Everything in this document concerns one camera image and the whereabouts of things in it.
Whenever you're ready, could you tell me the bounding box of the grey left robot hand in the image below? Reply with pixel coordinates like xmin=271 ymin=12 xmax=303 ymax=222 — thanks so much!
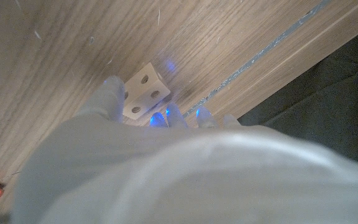
xmin=9 ymin=75 xmax=358 ymax=224

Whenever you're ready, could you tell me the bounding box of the wooden block with holes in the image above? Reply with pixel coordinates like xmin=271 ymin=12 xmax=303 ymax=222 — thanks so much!
xmin=122 ymin=62 xmax=172 ymax=121

